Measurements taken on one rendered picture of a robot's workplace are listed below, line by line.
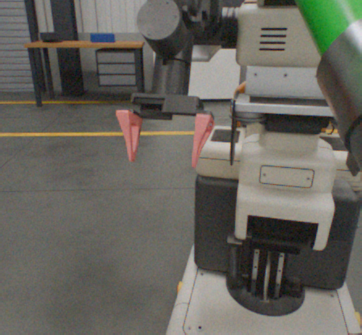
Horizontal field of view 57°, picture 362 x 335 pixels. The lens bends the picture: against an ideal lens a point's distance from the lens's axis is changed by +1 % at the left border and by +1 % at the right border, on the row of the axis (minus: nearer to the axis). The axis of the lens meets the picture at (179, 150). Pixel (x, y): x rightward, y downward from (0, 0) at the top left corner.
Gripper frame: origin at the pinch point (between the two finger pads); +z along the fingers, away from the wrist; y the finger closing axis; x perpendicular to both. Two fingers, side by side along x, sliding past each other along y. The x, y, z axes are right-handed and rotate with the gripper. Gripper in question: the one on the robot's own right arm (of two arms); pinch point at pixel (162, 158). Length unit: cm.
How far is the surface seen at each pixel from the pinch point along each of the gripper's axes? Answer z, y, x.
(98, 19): -254, -259, 455
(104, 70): -141, -199, 380
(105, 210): 28, -79, 165
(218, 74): -162, -45, 444
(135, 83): -130, -158, 399
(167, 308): 60, -17, 102
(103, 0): -283, -248, 445
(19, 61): -174, -393, 448
